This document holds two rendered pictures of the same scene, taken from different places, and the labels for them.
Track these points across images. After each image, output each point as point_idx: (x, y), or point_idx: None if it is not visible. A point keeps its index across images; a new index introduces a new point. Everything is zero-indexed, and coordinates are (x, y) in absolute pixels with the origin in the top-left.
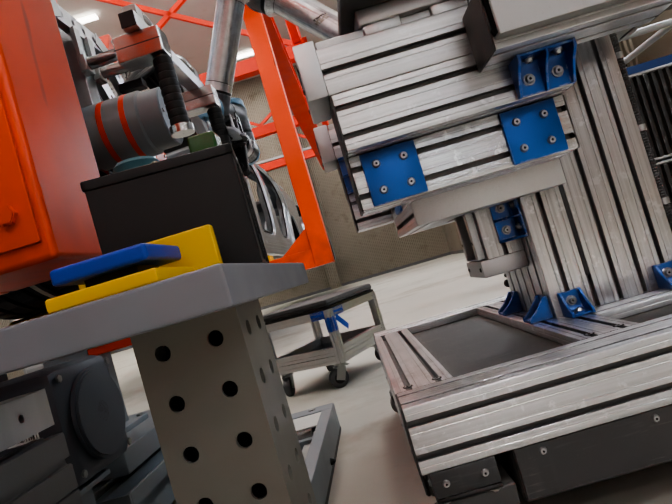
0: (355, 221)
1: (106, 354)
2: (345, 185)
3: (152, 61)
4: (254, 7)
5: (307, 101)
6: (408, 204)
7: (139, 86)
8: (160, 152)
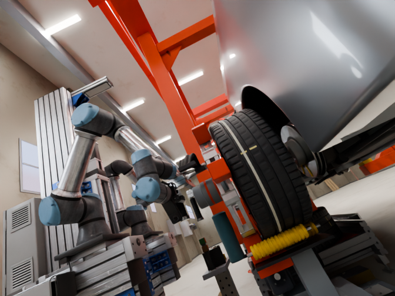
0: (151, 295)
1: (294, 265)
2: (145, 272)
3: (194, 196)
4: (100, 127)
5: (175, 243)
6: (160, 288)
7: (198, 172)
8: (209, 205)
